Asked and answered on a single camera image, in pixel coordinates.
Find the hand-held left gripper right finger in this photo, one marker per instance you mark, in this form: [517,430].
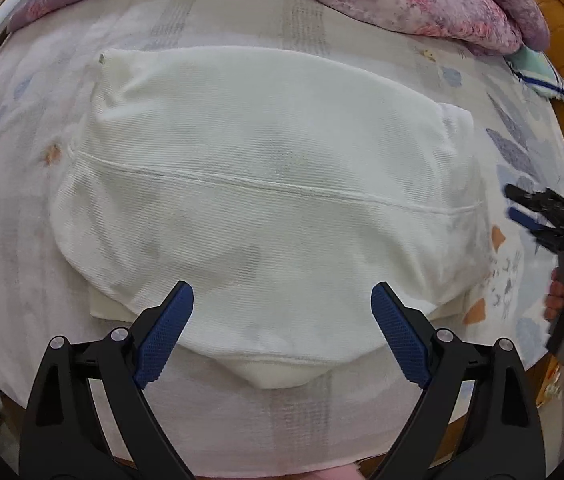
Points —
[399,332]

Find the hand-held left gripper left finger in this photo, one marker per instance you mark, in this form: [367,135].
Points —
[164,332]

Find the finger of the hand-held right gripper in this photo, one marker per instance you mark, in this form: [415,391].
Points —
[537,199]
[524,217]

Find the white blue printed blanket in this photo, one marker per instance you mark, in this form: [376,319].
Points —
[222,425]

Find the white knit sweater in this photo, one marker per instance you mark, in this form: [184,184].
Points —
[272,170]

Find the teal striped pillow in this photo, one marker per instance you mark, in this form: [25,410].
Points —
[539,70]

